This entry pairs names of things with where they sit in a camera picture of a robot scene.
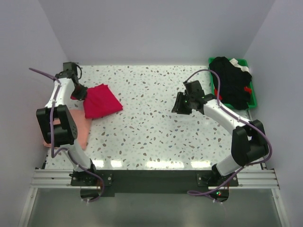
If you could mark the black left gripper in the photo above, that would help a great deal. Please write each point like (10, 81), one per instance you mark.
(83, 95)

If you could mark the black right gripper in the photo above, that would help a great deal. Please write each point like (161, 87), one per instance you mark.
(178, 108)

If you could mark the magenta red t shirt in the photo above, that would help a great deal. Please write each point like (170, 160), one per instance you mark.
(100, 102)

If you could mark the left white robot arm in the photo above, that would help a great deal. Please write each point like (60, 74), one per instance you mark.
(60, 96)

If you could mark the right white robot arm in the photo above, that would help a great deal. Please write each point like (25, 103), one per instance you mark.
(249, 142)

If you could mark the black t shirt in bin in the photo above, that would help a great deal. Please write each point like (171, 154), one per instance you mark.
(232, 83)

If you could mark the red garment in bin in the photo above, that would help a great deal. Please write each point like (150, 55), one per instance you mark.
(246, 89)

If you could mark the folded peach t shirt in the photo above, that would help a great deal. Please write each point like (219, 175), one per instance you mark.
(82, 127)

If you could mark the white garment in bin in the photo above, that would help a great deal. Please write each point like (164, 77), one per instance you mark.
(236, 64)

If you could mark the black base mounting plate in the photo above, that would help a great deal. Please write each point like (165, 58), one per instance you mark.
(113, 182)

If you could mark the aluminium rail frame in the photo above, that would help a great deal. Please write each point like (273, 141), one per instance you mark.
(56, 173)

